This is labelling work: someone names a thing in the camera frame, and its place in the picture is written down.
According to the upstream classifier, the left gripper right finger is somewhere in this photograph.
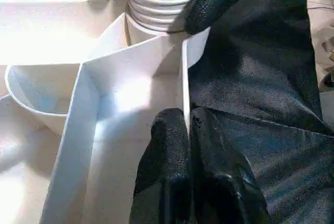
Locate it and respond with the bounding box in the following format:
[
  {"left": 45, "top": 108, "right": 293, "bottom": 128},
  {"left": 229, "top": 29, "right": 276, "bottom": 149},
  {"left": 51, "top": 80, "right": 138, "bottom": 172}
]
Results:
[{"left": 189, "top": 106, "right": 270, "bottom": 224}]

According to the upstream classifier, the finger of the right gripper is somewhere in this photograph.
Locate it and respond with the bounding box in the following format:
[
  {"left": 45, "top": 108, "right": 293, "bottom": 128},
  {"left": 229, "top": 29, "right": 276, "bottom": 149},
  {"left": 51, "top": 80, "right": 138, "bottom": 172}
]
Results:
[{"left": 184, "top": 0, "right": 258, "bottom": 36}]

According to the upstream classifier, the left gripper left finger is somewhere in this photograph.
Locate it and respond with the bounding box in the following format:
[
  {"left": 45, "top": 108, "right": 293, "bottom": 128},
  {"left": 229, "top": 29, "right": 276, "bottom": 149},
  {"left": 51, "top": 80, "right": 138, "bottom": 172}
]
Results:
[{"left": 132, "top": 108, "right": 193, "bottom": 224}]

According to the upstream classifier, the white plastic table top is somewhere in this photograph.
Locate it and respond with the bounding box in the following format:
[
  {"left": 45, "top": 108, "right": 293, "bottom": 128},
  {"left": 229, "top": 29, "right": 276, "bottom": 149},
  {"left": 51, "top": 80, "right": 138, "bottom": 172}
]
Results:
[{"left": 0, "top": 0, "right": 211, "bottom": 224}]

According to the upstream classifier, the black mat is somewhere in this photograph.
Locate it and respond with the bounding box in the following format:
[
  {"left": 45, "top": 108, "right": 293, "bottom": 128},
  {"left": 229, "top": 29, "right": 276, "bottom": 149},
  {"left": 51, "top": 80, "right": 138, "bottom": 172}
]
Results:
[{"left": 0, "top": 0, "right": 334, "bottom": 224}]

